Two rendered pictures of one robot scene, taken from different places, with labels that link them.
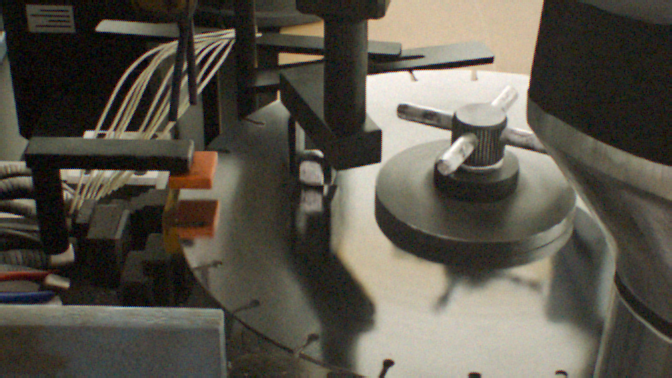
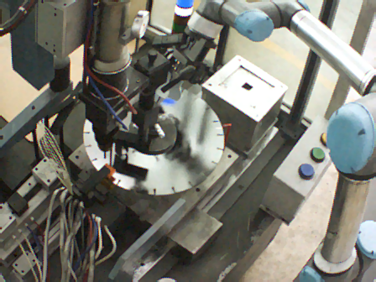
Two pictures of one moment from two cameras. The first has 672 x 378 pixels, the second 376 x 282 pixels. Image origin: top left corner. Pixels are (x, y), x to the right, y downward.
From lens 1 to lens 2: 0.91 m
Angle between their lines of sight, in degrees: 50
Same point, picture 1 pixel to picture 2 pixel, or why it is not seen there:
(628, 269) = (352, 182)
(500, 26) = not seen: hidden behind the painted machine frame
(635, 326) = (352, 185)
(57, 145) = (86, 186)
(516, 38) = not seen: hidden behind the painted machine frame
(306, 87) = (124, 138)
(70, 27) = not seen: outside the picture
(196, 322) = (181, 203)
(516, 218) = (169, 133)
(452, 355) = (195, 172)
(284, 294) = (155, 183)
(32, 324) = (162, 224)
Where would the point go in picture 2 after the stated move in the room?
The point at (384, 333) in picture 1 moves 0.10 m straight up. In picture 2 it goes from (180, 177) to (186, 148)
